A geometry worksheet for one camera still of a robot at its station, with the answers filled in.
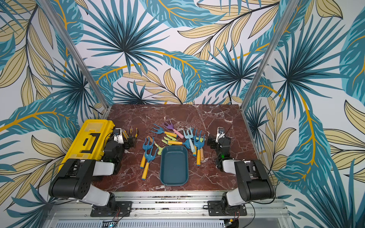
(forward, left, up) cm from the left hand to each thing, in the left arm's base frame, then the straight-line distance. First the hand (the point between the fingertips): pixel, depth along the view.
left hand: (124, 135), depth 91 cm
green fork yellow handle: (+1, -31, -7) cm, 31 cm away
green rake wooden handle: (-5, -23, -8) cm, 25 cm away
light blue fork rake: (+4, -42, -7) cm, 43 cm away
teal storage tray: (-17, -33, -9) cm, 38 cm away
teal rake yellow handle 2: (-11, -16, -8) cm, 21 cm away
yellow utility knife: (+4, +2, -6) cm, 8 cm away
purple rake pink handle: (+14, -28, -8) cm, 33 cm away
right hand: (+2, -61, 0) cm, 61 cm away
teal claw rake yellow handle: (-14, -47, -7) cm, 50 cm away
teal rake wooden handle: (-9, -50, -7) cm, 51 cm away
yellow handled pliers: (+9, -4, -9) cm, 13 cm away
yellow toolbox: (-9, +15, +7) cm, 19 cm away
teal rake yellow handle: (-4, -13, -8) cm, 16 cm away
